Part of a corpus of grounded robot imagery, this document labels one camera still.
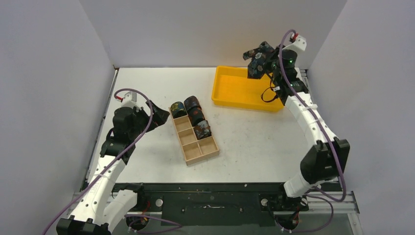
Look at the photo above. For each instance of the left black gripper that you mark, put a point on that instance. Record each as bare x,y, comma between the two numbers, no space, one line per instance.
160,117

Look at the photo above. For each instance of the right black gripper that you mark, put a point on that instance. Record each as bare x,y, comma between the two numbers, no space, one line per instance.
266,60

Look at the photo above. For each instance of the wooden compartment box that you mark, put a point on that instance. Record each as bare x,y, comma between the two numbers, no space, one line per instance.
193,149

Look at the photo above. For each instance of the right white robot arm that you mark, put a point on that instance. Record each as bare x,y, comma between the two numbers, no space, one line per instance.
327,155

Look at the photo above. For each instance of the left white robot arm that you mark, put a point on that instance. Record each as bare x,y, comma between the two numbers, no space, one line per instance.
92,215

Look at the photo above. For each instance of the rolled tie blue yellow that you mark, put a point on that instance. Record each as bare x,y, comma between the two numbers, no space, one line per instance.
178,109

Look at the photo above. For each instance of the yellow plastic tray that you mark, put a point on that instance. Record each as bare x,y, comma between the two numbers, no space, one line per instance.
233,88

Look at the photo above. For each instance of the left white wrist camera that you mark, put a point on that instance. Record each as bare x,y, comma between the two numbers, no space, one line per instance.
129,100

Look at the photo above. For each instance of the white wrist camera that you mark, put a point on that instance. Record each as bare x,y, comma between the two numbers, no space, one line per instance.
297,43
129,100

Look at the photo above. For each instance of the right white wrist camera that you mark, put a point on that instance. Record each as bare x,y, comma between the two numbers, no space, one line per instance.
297,43

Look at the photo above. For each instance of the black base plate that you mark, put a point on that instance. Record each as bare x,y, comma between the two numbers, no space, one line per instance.
217,204

